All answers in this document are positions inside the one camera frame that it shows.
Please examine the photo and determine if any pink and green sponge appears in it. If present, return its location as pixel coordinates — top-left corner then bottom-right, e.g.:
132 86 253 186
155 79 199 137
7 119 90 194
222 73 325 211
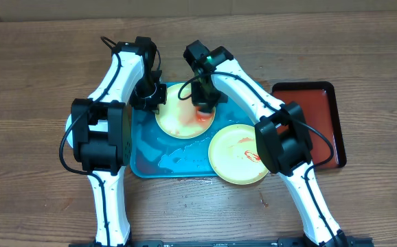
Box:
195 106 216 122

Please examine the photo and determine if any yellow-green plate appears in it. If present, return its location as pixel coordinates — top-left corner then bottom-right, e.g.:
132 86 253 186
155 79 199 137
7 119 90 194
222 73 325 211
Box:
208 124 269 185
155 83 214 139

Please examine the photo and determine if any light blue plate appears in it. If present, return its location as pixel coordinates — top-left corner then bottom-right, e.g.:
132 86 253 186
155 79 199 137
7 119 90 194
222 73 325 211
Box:
65 115 133 149

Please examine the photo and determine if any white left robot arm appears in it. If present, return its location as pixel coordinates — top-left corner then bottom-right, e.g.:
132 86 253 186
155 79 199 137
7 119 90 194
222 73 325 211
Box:
58 36 167 246

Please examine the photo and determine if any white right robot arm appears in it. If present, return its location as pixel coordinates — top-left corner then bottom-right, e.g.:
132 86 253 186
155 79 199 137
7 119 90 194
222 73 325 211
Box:
183 40 349 246

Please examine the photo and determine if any teal plastic tray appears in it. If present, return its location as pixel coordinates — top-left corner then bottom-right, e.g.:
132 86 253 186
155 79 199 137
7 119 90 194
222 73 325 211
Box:
130 99 253 178

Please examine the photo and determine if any red and black tray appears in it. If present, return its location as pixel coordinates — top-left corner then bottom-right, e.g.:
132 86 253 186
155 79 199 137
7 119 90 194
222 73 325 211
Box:
272 81 347 169

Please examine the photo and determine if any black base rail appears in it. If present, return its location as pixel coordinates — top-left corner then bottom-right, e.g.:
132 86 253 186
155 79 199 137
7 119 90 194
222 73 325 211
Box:
69 237 374 247

